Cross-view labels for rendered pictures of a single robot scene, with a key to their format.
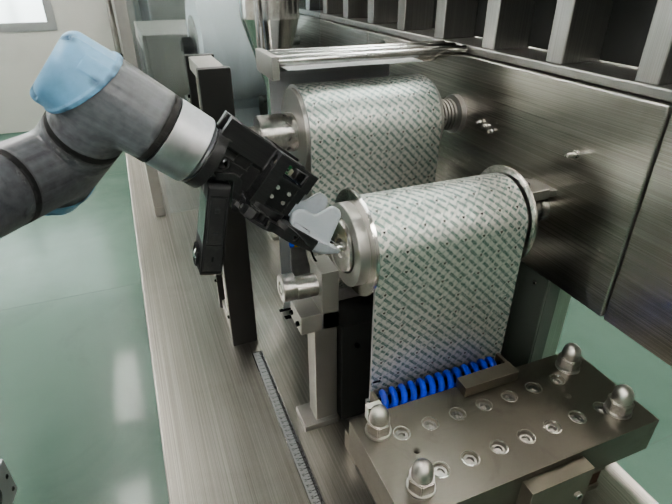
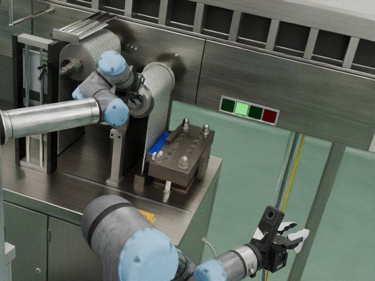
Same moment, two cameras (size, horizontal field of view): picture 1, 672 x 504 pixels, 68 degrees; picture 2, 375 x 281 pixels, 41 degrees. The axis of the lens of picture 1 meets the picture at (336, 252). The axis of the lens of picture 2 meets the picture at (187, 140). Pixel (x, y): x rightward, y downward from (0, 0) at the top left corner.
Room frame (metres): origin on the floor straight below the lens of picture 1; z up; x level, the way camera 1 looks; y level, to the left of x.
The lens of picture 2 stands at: (-0.57, 1.25, 2.05)
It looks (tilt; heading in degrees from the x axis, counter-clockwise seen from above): 29 degrees down; 305
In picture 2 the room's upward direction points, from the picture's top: 9 degrees clockwise
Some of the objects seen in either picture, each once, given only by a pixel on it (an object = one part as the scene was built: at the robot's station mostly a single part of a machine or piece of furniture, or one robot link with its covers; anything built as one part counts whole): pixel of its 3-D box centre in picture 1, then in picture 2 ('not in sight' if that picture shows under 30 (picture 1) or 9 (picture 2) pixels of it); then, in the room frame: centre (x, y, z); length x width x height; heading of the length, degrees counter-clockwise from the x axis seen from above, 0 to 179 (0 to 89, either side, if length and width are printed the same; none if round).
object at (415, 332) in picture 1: (443, 331); (157, 125); (0.58, -0.16, 1.11); 0.23 x 0.01 x 0.18; 112
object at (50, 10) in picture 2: not in sight; (31, 17); (1.17, 0.03, 1.41); 0.30 x 0.04 x 0.04; 112
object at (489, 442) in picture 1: (501, 434); (183, 151); (0.49, -0.23, 1.00); 0.40 x 0.16 x 0.06; 112
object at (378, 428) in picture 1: (379, 418); (159, 155); (0.47, -0.06, 1.05); 0.04 x 0.04 x 0.04
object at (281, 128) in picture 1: (275, 133); (72, 65); (0.81, 0.10, 1.33); 0.06 x 0.06 x 0.06; 22
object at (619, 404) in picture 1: (622, 398); (206, 127); (0.50, -0.40, 1.05); 0.04 x 0.04 x 0.04
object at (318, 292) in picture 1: (314, 348); (117, 148); (0.61, 0.03, 1.05); 0.06 x 0.05 x 0.31; 112
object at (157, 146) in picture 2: (441, 382); (159, 144); (0.56, -0.16, 1.03); 0.21 x 0.04 x 0.03; 112
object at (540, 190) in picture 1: (529, 188); not in sight; (0.70, -0.29, 1.28); 0.06 x 0.05 x 0.02; 112
